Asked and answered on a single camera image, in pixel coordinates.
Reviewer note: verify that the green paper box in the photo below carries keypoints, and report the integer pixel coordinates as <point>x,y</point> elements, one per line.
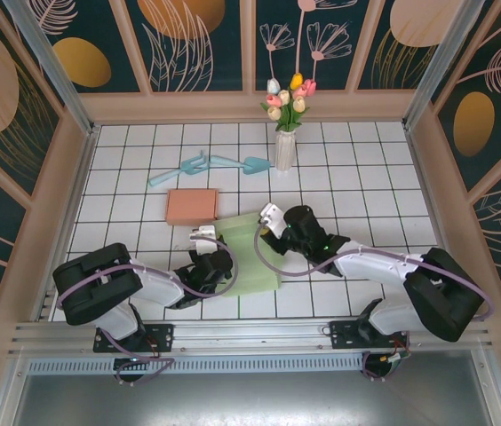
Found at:
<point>250,248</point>

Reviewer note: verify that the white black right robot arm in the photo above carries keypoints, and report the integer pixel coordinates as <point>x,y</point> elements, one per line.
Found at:
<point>375,266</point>

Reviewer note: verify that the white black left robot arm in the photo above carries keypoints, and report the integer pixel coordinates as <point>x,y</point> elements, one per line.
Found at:
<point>157,284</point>

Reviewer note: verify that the light blue garden trowel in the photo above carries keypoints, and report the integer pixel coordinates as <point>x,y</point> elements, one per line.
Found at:
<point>257,164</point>

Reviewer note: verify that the white ribbed vase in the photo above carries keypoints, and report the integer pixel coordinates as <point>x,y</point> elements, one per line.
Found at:
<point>285,151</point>

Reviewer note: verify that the light blue garden fork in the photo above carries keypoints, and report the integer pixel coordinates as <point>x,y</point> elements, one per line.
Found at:
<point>193,163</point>

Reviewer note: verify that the artificial tulip bouquet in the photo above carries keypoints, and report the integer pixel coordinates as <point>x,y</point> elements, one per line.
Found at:
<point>292,106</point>

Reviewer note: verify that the grey metal sheet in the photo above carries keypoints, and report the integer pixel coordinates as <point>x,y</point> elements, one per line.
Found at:
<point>250,399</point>

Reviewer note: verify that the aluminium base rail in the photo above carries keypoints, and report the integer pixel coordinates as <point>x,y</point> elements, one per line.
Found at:
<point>255,333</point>

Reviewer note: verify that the aluminium frame post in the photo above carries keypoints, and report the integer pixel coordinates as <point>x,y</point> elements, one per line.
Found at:
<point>446,57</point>
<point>50,66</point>

